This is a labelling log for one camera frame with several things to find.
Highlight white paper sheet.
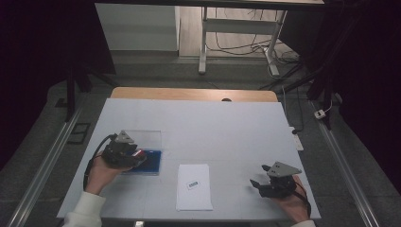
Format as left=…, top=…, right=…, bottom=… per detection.
left=175, top=164, right=214, bottom=212

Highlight black cable with plug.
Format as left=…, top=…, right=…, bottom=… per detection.
left=281, top=84, right=305, bottom=135

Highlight white table cover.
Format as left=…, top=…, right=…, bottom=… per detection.
left=56, top=97, right=322, bottom=221

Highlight person's right hand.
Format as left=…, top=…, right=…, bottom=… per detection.
left=273, top=175, right=312, bottom=224

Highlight black floor cables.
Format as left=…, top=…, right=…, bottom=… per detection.
left=206, top=8, right=301, bottom=65

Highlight blue ink pad box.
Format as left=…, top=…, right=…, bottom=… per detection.
left=120, top=130, right=163, bottom=176

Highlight metal floor rail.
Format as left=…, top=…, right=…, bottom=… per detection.
left=6, top=103, right=83, bottom=227
left=309, top=99, right=382, bottom=227

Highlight person's left hand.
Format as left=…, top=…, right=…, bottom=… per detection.
left=85, top=153, right=128, bottom=196

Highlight white cabinet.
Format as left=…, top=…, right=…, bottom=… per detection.
left=95, top=3, right=181, bottom=52

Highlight black stand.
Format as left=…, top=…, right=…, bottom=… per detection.
left=258, top=61, right=336, bottom=131
left=63, top=61, right=120, bottom=123

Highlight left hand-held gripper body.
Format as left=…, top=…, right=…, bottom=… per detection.
left=100, top=130, right=140, bottom=168

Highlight white desk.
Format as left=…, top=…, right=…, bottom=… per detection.
left=94, top=0, right=325, bottom=78

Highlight white plug adapter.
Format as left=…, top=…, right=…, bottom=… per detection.
left=313, top=99, right=334, bottom=120

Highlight right hand-held gripper black cable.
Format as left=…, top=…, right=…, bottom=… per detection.
left=294, top=180, right=313, bottom=219

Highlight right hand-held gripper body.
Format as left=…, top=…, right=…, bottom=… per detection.
left=257, top=161, right=303, bottom=200

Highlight white tag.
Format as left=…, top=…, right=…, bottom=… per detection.
left=288, top=126, right=305, bottom=152

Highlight black curtain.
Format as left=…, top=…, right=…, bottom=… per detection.
left=279, top=0, right=401, bottom=197
left=0, top=0, right=117, bottom=171

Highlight black floor frame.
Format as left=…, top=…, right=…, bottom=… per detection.
left=66, top=122, right=92, bottom=146

